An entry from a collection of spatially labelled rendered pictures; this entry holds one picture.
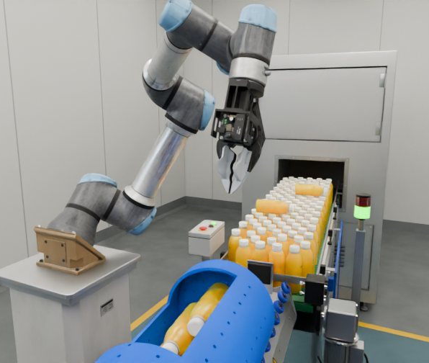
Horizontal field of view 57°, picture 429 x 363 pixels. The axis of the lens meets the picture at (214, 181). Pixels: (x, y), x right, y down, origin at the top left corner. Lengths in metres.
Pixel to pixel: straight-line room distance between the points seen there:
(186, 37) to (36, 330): 0.93
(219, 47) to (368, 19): 4.75
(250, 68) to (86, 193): 0.73
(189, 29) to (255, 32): 0.15
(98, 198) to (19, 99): 2.85
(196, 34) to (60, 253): 0.75
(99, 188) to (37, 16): 3.17
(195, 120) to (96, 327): 0.68
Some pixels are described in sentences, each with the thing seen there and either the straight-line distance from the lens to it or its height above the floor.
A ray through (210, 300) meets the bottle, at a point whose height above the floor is 1.17.
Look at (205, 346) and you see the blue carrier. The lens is 0.78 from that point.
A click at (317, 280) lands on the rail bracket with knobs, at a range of 1.55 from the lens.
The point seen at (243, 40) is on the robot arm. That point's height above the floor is 1.76.
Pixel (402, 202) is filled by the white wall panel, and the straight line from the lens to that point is 5.59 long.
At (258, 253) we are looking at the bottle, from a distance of 1.63.
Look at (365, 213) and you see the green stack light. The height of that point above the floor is 1.18.
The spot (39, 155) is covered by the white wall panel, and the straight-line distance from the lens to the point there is 4.22.
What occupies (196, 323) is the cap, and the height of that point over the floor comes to 1.16.
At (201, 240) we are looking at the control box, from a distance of 1.70.
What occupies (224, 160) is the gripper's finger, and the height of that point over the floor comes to 1.53.
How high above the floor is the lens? 1.64
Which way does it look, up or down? 11 degrees down
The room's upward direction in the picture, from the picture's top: straight up
